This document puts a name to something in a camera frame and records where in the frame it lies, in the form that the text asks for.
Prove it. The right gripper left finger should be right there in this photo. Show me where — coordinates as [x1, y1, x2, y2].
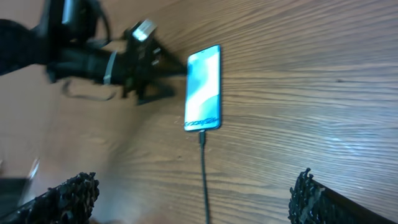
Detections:
[1, 172, 100, 224]

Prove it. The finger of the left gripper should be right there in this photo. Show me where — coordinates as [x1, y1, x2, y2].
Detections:
[136, 81, 175, 105]
[154, 40, 187, 76]

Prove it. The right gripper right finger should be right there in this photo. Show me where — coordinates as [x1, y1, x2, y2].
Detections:
[288, 168, 396, 224]

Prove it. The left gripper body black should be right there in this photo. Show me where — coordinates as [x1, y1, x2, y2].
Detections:
[122, 28, 158, 98]

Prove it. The Galaxy S24+ smartphone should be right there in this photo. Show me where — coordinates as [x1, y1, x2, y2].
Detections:
[183, 45, 221, 131]

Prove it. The black USB-C charging cable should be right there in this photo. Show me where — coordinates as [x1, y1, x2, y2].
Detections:
[198, 129, 211, 224]

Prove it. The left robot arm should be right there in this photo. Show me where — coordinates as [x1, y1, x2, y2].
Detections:
[1, 0, 187, 105]

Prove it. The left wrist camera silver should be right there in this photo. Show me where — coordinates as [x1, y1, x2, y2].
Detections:
[132, 19, 157, 42]

